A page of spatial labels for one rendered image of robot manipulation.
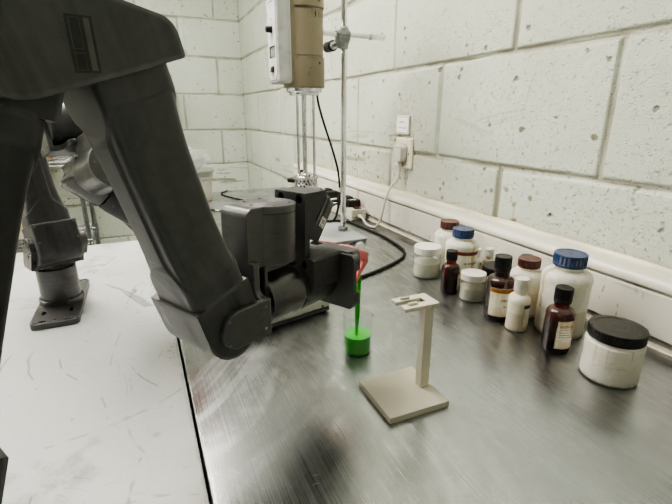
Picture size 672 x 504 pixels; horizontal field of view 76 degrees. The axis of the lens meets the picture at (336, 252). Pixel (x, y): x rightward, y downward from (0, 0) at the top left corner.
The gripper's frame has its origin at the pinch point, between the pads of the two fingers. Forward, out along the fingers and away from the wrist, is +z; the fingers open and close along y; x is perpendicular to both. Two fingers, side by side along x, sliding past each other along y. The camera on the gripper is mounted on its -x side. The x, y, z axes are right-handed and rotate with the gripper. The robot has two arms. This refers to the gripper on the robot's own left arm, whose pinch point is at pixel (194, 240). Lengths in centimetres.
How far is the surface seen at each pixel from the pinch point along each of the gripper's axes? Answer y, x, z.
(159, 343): -4.9, 15.8, 2.3
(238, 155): 223, -64, 86
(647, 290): -47, -28, 42
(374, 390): -33.8, 3.9, 15.6
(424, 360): -36.9, -2.3, 17.1
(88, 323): 8.8, 20.6, -3.6
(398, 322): -21.4, -6.0, 28.4
